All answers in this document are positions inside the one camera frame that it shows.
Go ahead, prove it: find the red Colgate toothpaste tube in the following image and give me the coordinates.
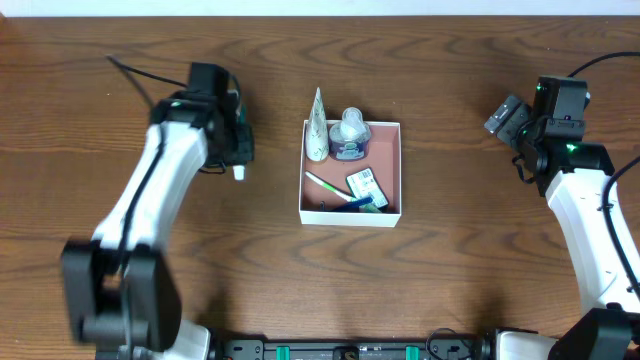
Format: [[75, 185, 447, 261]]
[[232, 105, 246, 182]]

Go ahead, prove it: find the white Pantene conditioner tube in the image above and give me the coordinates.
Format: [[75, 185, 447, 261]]
[[305, 88, 329, 162]]

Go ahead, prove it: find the green Dettol soap bar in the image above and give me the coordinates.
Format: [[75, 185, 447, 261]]
[[346, 168, 389, 209]]

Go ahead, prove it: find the blue Gillette razor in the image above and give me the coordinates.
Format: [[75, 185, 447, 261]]
[[320, 197, 372, 213]]

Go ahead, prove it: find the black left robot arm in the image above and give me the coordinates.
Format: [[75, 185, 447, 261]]
[[61, 57, 255, 359]]

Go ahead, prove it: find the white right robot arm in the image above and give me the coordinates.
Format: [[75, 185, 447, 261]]
[[474, 76, 639, 359]]

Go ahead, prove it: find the white box with pink interior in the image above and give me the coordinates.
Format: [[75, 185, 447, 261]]
[[298, 121, 402, 228]]

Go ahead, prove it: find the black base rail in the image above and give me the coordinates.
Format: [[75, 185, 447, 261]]
[[205, 328, 495, 360]]

